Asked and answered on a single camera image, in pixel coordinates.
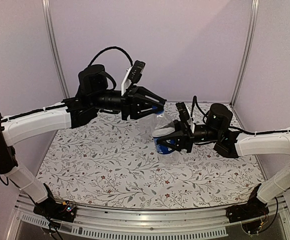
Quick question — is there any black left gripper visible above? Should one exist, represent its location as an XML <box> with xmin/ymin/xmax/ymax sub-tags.
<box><xmin>90</xmin><ymin>84</ymin><xmax>165</xmax><ymax>120</ymax></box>

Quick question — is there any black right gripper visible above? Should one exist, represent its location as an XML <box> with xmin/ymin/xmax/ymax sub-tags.
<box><xmin>155</xmin><ymin>119</ymin><xmax>221</xmax><ymax>153</ymax></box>

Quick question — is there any blue bottle cap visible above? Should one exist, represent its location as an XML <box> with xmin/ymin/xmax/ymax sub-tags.
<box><xmin>152</xmin><ymin>105</ymin><xmax>164</xmax><ymax>113</ymax></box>

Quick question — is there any clear bottle with blue label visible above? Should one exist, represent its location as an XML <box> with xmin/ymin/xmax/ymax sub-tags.
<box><xmin>151</xmin><ymin>109</ymin><xmax>180</xmax><ymax>166</ymax></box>

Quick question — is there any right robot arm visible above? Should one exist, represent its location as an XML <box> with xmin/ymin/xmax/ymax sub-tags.
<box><xmin>157</xmin><ymin>102</ymin><xmax>290</xmax><ymax>218</ymax></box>

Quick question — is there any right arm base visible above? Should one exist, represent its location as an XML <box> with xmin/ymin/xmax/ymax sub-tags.
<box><xmin>226</xmin><ymin>199</ymin><xmax>269</xmax><ymax>223</ymax></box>

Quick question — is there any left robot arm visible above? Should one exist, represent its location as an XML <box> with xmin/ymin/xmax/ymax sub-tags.
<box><xmin>0</xmin><ymin>61</ymin><xmax>166</xmax><ymax>217</ymax></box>

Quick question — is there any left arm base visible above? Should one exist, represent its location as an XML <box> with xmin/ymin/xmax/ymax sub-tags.
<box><xmin>33</xmin><ymin>198</ymin><xmax>77</xmax><ymax>223</ymax></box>

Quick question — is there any small clear bottle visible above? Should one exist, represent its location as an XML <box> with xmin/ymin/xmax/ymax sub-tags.
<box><xmin>139</xmin><ymin>114</ymin><xmax>153</xmax><ymax>143</ymax></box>

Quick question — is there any floral tablecloth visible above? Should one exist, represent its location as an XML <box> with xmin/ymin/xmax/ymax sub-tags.
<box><xmin>37</xmin><ymin>113</ymin><xmax>264</xmax><ymax>209</ymax></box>

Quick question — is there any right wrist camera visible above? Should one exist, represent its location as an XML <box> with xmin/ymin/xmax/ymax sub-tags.
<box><xmin>176</xmin><ymin>102</ymin><xmax>193</xmax><ymax>125</ymax></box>

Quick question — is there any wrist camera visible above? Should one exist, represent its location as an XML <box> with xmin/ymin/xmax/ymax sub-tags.
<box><xmin>121</xmin><ymin>60</ymin><xmax>145</xmax><ymax>96</ymax></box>
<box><xmin>176</xmin><ymin>102</ymin><xmax>193</xmax><ymax>125</ymax></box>

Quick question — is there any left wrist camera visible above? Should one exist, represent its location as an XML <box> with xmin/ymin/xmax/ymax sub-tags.
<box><xmin>121</xmin><ymin>60</ymin><xmax>145</xmax><ymax>96</ymax></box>

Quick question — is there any right camera cable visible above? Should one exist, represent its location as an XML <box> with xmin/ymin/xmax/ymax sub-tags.
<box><xmin>191</xmin><ymin>95</ymin><xmax>210</xmax><ymax>126</ymax></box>

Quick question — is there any camera cable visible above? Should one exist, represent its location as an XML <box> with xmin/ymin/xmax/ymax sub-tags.
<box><xmin>88</xmin><ymin>46</ymin><xmax>134</xmax><ymax>68</ymax></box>
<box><xmin>191</xmin><ymin>95</ymin><xmax>210</xmax><ymax>126</ymax></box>

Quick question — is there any left camera cable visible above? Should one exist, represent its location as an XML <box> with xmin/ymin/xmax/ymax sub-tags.
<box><xmin>88</xmin><ymin>46</ymin><xmax>134</xmax><ymax>68</ymax></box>

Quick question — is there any aluminium front rail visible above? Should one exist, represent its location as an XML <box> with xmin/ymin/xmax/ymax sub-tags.
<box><xmin>6</xmin><ymin>194</ymin><xmax>290</xmax><ymax>240</ymax></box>

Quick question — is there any left aluminium corner post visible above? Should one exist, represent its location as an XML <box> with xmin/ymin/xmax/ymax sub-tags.
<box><xmin>41</xmin><ymin>0</ymin><xmax>69</xmax><ymax>98</ymax></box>

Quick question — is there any aluminium corner post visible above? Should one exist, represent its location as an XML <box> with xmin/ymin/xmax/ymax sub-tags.
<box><xmin>230</xmin><ymin>0</ymin><xmax>260</xmax><ymax>108</ymax></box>
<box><xmin>41</xmin><ymin>0</ymin><xmax>69</xmax><ymax>98</ymax></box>

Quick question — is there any right aluminium corner post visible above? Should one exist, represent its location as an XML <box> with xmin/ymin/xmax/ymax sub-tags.
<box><xmin>230</xmin><ymin>0</ymin><xmax>260</xmax><ymax>108</ymax></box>

